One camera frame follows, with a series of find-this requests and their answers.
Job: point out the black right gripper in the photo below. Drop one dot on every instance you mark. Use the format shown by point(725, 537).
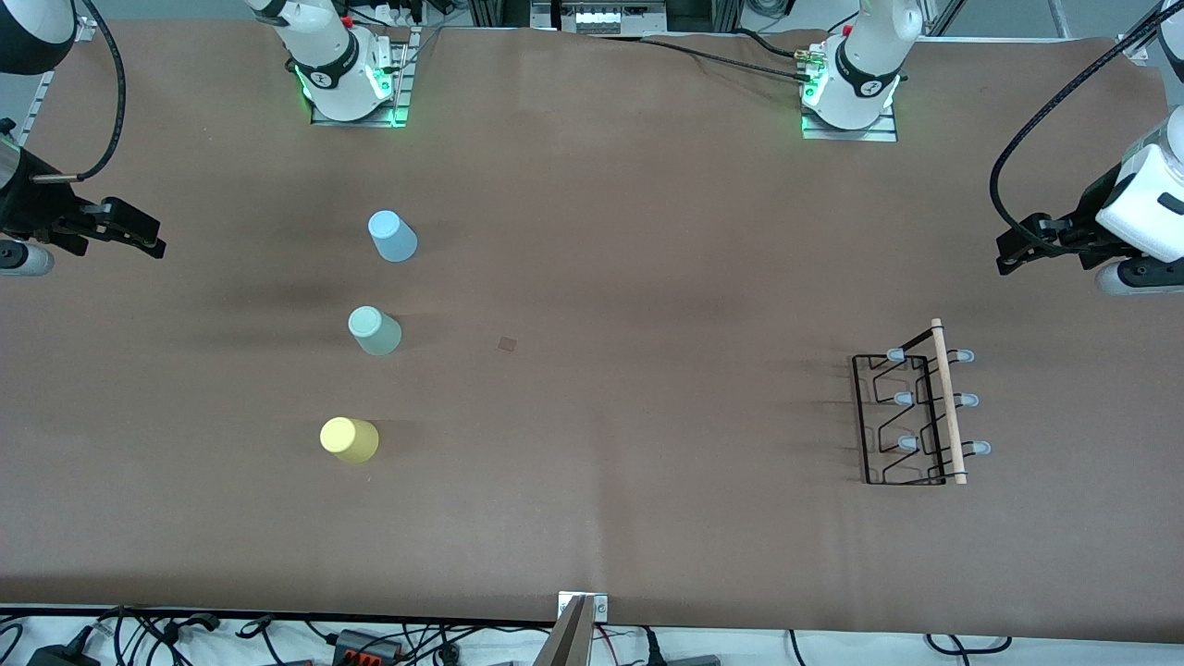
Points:
point(35, 205)

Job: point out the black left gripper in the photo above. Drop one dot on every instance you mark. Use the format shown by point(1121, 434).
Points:
point(1084, 220)

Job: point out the pale green plastic cup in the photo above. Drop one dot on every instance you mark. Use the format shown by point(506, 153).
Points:
point(375, 333)

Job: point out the yellow plastic cup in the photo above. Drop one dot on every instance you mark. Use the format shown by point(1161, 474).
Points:
point(347, 439)

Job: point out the light blue plastic cup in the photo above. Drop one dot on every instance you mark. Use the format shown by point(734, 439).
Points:
point(393, 239)

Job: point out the aluminium corner profile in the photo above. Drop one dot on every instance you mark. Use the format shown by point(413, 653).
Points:
point(1130, 46)
point(85, 30)

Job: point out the black power plug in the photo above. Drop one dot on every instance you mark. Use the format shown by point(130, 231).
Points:
point(60, 657)

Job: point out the brown table cover sheet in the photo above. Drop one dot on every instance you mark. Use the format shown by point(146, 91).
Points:
point(647, 509)

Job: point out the black orange power adapter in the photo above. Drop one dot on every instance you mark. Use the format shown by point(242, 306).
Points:
point(365, 645)

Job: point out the white power strip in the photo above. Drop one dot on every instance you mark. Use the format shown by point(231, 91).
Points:
point(601, 18)

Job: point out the aluminium table edge rail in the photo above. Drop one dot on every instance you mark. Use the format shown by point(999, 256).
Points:
point(37, 106)

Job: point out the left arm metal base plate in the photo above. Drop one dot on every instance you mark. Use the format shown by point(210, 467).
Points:
point(851, 134)

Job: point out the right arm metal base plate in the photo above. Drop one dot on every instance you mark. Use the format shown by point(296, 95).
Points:
point(400, 102)

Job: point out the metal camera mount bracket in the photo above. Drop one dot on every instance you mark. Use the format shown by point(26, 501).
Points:
point(599, 608)

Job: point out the grey camera mount beam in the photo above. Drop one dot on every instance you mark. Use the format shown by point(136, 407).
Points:
point(566, 643)

